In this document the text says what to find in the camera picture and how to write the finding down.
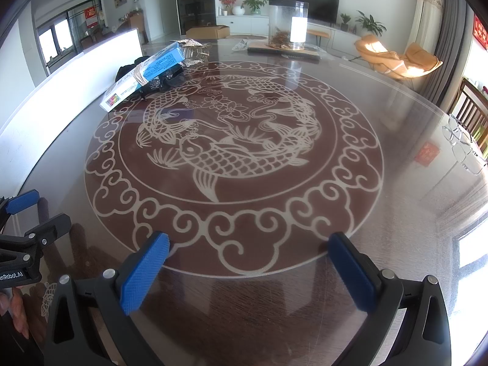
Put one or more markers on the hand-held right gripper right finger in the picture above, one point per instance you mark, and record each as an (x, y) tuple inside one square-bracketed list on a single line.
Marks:
[(350, 274)]

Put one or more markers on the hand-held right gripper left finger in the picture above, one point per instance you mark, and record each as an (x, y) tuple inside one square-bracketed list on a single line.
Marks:
[(145, 274)]

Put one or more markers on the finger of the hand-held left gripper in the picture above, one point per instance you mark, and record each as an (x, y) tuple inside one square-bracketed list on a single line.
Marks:
[(49, 230), (23, 203)]

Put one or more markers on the brown patterned glass desktop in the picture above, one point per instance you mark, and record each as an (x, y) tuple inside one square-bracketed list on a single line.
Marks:
[(267, 206)]

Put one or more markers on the person's left hand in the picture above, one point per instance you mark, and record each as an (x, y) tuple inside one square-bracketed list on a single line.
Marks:
[(13, 312)]

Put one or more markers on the white cardboard partition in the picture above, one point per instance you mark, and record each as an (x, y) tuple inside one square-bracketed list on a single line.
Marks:
[(57, 95)]

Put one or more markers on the red square sticker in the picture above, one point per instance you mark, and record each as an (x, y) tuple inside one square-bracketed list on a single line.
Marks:
[(427, 154)]

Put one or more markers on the white printed carton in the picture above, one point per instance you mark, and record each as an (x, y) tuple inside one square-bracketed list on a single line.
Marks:
[(122, 93)]

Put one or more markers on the black cloth pouch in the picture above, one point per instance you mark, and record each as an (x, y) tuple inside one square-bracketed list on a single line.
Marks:
[(125, 69)]

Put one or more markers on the clear glassware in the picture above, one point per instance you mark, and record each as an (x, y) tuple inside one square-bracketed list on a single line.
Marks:
[(463, 145)]

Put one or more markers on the red door poster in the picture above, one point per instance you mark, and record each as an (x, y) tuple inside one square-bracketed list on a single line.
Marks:
[(91, 16)]

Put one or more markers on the blue white carton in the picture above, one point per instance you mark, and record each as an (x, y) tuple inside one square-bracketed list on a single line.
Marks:
[(164, 61)]

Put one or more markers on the dark wooden chair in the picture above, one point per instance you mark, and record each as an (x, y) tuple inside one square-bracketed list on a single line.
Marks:
[(471, 106)]

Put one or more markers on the orange lounge chair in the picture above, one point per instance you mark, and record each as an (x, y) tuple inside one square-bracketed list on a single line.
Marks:
[(415, 63)]

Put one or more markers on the wooden tray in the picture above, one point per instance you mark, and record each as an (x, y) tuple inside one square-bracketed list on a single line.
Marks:
[(305, 55)]

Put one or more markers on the clear water bottle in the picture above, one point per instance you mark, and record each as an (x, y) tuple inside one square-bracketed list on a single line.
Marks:
[(136, 4)]

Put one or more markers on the gold foil packet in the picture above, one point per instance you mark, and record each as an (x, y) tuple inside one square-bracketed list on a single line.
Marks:
[(190, 43)]

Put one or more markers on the orange padded bench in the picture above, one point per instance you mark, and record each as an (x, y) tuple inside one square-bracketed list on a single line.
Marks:
[(318, 33)]

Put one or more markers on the crumpled clear plastic bag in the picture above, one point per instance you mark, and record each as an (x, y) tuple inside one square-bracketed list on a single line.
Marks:
[(242, 45)]

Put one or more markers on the grey curtain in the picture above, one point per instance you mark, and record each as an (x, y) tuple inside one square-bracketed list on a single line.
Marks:
[(450, 45)]

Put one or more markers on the leafy potted plant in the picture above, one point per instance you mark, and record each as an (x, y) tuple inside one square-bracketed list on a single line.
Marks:
[(369, 24)]

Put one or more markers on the brown cardboard box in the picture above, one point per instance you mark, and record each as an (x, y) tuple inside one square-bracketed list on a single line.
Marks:
[(207, 31)]

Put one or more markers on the small potted plant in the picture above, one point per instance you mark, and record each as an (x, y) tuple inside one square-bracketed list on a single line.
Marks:
[(345, 22)]

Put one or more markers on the dark glass display cabinet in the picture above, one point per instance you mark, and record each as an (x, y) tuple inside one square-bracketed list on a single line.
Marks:
[(196, 3)]

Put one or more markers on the tall clear glass jar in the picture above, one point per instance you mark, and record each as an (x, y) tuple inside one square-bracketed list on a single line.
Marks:
[(280, 19)]

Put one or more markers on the white television cabinet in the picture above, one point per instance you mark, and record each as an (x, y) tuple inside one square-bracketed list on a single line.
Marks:
[(238, 23)]

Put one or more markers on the white cloth covered appliance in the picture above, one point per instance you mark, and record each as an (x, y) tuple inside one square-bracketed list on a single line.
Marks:
[(425, 15)]

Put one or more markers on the black flat television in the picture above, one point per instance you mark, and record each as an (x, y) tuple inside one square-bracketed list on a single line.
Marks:
[(324, 5)]

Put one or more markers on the white round vase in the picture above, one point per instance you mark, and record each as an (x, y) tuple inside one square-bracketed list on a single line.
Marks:
[(238, 10)]

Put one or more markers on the red flower bouquet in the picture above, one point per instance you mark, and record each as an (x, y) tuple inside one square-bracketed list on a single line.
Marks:
[(228, 3)]

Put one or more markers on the green potted plant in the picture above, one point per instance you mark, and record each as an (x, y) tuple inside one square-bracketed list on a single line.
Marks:
[(254, 4)]

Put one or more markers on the red wall hanging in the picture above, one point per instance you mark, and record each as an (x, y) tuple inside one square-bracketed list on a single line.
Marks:
[(481, 32)]

